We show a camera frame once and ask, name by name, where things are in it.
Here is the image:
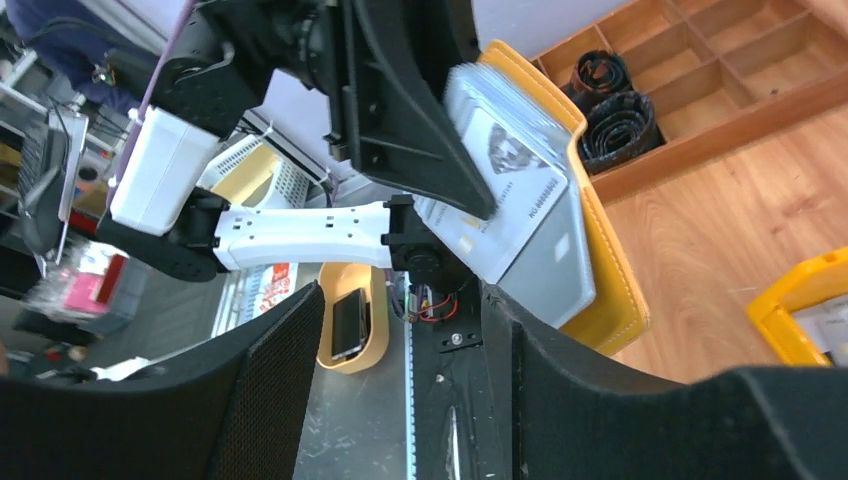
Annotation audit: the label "grey credit card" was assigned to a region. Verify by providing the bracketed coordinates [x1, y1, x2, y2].
[413, 107, 568, 283]

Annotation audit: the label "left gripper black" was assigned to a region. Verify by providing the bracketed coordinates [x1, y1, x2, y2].
[297, 1, 495, 219]

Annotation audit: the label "cards in yellow bin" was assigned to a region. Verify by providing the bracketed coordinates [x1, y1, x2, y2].
[792, 295, 847, 367]

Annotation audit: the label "wooden compartment tray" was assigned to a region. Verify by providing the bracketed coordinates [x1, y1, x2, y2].
[534, 1, 847, 202]

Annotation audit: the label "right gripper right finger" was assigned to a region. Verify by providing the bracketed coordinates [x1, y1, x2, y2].
[481, 286, 847, 479]

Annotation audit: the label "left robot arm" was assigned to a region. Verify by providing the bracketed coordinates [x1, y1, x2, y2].
[96, 1, 496, 294]

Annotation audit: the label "yellow tray with phone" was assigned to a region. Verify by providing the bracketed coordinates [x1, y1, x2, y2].
[316, 263, 389, 375]

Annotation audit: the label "black smartphone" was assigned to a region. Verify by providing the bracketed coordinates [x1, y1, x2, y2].
[331, 288, 370, 361]

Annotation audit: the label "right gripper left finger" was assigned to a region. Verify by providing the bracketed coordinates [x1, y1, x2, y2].
[1, 283, 325, 479]

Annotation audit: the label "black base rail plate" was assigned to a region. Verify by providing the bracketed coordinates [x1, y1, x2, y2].
[405, 278, 514, 479]

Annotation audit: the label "yellow plastic bin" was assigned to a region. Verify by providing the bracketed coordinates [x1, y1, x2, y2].
[747, 247, 847, 367]

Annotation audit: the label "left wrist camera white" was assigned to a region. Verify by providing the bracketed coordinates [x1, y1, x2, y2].
[110, 107, 219, 236]

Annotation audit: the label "yellow leather card holder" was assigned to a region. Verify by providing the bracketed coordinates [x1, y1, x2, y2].
[443, 39, 652, 358]

